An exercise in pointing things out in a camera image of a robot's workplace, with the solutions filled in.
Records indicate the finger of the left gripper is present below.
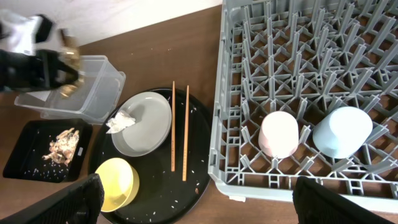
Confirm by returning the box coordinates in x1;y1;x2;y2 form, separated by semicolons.
45;78;79;90
43;50;79;78

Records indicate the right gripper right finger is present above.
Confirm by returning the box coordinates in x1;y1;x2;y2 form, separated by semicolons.
292;176;392;224

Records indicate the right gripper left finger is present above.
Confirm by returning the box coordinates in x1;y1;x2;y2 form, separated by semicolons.
1;174;104;224

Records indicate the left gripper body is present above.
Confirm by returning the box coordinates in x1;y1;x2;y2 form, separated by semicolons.
1;50;47;92

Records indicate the gold snack wrapper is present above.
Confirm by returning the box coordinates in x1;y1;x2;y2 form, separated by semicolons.
58;29;84;98

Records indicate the yellow bowl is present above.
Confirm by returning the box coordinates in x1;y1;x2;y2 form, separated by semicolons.
95;157;140;213

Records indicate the food scraps and rice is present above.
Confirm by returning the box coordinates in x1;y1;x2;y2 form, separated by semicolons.
42;128;80;166

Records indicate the pink plastic cup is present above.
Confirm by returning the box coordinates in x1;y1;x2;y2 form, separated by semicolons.
258;111;299;159

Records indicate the blue plastic cup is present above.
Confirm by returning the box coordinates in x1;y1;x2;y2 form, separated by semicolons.
312;106;373;159

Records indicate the grey dishwasher rack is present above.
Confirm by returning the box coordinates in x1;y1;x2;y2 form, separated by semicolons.
208;0;397;213

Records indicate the clear plastic bin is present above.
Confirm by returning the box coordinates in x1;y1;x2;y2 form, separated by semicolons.
14;55;126;124

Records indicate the black rectangular tray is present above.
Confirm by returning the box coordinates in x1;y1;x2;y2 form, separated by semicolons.
2;119;93;183

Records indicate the crumpled white tissue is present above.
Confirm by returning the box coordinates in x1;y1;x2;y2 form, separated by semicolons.
106;110;136;134

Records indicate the round black tray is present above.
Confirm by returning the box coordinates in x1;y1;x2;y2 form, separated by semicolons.
88;88;211;223

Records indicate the grey plate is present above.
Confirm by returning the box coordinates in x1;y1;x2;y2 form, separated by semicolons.
111;91;172;157

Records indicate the left wooden chopstick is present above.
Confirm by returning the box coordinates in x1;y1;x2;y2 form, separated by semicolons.
171;81;175;172

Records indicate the wooden chopstick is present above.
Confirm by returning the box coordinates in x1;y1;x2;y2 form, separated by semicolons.
182;85;190;182
171;81;175;172

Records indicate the right wooden chopstick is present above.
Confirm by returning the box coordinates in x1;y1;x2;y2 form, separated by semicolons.
182;85;190;182

